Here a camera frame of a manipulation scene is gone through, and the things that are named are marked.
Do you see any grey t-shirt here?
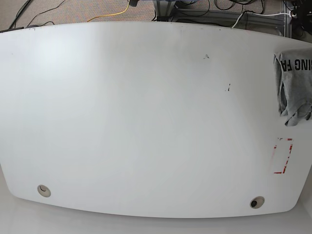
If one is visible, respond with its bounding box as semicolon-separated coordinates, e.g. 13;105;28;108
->
273;48;312;127

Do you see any red tape rectangle marking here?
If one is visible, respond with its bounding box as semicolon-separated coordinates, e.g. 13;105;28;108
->
271;138;293;174

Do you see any aluminium frame stand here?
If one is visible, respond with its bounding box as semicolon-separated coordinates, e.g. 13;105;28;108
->
152;0;293;38

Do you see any yellow cable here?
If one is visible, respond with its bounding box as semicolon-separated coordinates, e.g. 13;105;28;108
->
87;0;130;23

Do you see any right table cable grommet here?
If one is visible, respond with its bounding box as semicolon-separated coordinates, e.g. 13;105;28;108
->
250;196;265;209

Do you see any table cable grommet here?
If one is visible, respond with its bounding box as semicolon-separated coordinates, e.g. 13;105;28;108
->
250;196;265;209
37;185;51;197

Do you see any left table cable grommet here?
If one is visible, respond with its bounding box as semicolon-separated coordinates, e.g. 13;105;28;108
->
37;185;51;197

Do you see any black floor cable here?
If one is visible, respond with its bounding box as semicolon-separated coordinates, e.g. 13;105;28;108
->
9;0;68;29

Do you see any white cable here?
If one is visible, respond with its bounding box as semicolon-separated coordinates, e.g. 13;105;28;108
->
231;12;291;29

